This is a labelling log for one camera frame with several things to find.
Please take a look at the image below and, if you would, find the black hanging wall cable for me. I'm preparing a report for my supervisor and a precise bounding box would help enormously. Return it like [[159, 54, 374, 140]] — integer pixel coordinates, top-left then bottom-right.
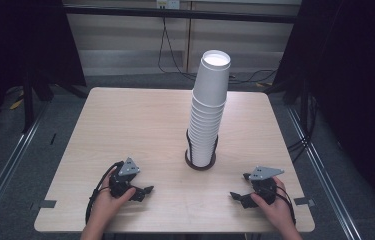
[[157, 15, 198, 82]]

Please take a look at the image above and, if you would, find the black curtain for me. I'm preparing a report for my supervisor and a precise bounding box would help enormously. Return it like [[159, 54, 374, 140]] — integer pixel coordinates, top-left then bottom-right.
[[0, 0, 87, 149], [270, 0, 375, 219]]

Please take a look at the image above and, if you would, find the black metal stand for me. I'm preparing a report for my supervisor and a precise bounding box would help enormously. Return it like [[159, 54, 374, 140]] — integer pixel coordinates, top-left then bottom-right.
[[20, 74, 55, 134]]

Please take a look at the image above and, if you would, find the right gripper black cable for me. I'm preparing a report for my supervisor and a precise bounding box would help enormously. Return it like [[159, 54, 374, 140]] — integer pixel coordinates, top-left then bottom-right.
[[274, 184, 297, 226]]

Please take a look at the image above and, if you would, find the stack of white paper cups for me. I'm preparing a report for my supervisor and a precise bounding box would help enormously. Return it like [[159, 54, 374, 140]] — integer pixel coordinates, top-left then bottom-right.
[[186, 49, 232, 168]]

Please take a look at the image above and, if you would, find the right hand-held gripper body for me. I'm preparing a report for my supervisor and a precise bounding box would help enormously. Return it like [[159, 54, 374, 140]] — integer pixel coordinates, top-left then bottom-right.
[[243, 165, 285, 205]]

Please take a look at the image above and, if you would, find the metal floor rail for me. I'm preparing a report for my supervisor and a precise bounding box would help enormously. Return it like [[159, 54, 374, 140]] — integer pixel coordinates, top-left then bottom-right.
[[285, 105, 364, 240], [0, 99, 50, 233]]

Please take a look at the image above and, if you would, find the black horizontal bar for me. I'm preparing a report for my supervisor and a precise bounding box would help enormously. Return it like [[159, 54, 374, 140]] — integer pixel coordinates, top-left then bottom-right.
[[62, 4, 299, 24]]

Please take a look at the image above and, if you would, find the grey tape strip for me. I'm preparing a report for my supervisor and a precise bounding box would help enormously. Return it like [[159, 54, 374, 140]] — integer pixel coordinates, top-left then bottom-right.
[[39, 199, 58, 210], [293, 196, 316, 208]]

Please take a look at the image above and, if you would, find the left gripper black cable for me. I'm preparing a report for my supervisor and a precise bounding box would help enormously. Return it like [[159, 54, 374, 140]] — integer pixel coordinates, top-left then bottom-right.
[[84, 161, 125, 225]]

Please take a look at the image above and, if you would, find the white wall outlet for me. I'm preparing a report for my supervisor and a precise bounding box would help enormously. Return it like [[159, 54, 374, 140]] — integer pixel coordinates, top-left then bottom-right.
[[156, 0, 180, 10]]

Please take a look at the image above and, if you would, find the person's left hand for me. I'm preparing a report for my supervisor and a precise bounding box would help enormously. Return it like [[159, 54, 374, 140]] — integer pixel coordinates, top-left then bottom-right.
[[89, 177, 137, 229]]

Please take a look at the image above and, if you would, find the black cable bundle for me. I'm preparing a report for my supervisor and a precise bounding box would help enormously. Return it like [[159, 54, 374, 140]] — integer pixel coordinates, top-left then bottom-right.
[[287, 94, 320, 165]]

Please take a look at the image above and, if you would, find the black floor cable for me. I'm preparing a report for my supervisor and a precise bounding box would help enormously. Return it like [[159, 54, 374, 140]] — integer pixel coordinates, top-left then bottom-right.
[[228, 68, 279, 85]]

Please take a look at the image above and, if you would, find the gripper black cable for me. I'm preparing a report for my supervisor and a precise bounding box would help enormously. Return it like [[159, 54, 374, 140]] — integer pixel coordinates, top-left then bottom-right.
[[274, 184, 297, 226], [84, 161, 125, 225]]

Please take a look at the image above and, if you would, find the black cup holder stand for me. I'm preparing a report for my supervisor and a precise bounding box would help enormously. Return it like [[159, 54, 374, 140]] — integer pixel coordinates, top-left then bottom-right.
[[184, 129, 219, 172]]

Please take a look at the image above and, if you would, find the yellow floor tape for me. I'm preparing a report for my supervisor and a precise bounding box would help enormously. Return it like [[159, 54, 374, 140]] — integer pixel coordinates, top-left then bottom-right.
[[9, 97, 25, 111]]

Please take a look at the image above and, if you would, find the person's right hand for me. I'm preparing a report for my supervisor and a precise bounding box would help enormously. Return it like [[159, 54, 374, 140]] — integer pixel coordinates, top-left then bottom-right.
[[250, 176, 297, 232]]

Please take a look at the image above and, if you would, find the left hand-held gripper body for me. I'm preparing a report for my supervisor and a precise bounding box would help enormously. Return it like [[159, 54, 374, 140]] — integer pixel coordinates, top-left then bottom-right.
[[108, 157, 141, 199]]

